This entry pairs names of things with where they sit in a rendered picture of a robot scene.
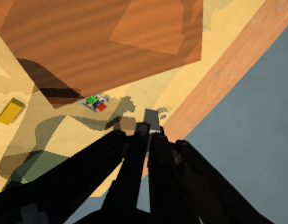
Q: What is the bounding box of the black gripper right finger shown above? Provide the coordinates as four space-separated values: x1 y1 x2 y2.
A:
146 109 274 224

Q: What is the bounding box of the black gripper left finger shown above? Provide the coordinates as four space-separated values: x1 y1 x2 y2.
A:
0 108 152 224

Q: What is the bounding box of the wooden dolly with caster wheels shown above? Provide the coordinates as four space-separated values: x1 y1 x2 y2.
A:
0 0 205 113

